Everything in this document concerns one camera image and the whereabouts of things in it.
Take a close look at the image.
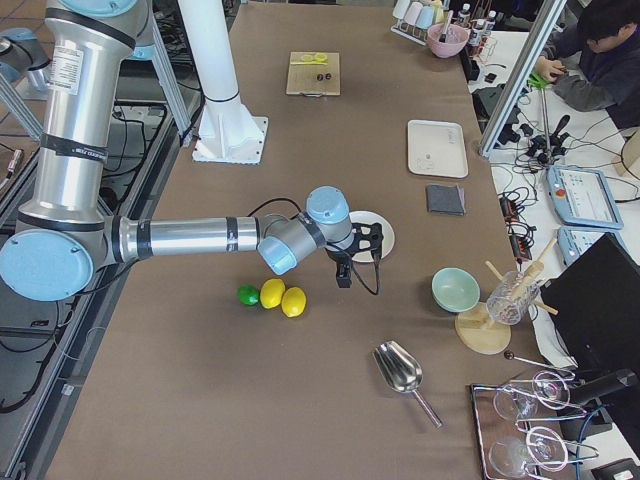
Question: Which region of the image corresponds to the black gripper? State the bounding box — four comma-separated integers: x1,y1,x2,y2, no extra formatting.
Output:
327,222,384,288

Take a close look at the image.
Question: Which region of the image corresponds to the cream round plate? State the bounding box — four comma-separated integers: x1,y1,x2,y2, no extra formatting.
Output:
349,210,395,263

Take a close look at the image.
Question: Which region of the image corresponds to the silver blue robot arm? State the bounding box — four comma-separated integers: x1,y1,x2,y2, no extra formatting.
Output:
1,1,383,301

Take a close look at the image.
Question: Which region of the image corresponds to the cream rabbit tray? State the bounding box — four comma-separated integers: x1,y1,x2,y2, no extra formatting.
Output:
407,120,468,178

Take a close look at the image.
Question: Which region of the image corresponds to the wine glass rack tray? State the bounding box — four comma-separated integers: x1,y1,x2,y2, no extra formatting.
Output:
469,370,599,479

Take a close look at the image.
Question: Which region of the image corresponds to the whole yellow lemon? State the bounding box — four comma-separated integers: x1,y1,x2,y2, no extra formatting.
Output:
259,278,286,309
281,287,307,318

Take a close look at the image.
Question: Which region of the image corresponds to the green lime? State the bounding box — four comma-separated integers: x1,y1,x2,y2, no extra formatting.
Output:
236,284,260,306

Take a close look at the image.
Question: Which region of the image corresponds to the metal scoop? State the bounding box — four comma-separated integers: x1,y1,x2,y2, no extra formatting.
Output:
373,340,444,428

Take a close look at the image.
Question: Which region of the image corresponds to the grey folded cloth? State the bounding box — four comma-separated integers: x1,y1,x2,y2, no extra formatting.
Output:
425,184,466,216

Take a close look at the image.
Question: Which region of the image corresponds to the crystal glass tumbler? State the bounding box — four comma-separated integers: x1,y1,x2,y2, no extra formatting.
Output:
486,271,539,325

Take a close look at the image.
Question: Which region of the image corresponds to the bamboo cutting board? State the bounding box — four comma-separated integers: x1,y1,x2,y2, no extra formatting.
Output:
286,51,341,97

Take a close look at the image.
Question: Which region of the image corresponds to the blue teach pendant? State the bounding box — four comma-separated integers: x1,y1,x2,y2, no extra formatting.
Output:
546,165,624,230
556,226,605,266

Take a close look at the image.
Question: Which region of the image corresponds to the black metal muddler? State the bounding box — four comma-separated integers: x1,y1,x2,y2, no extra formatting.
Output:
438,9,454,43

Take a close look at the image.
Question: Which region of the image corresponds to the pink bowl with ice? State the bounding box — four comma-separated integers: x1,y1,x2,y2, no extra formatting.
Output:
427,24,470,58

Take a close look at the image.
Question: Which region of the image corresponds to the white cup rack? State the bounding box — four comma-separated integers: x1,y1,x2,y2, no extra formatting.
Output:
391,0,450,40

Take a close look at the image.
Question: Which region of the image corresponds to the seated person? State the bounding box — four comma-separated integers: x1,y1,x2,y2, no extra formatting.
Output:
534,0,639,130

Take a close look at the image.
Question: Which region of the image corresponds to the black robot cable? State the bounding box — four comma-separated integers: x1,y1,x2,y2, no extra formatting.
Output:
249,198,382,297

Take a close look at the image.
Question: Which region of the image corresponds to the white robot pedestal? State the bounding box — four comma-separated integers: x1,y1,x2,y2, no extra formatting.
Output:
178,0,268,165

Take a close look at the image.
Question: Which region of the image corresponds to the aluminium frame post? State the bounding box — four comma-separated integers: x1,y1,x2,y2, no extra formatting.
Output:
479,0,566,159

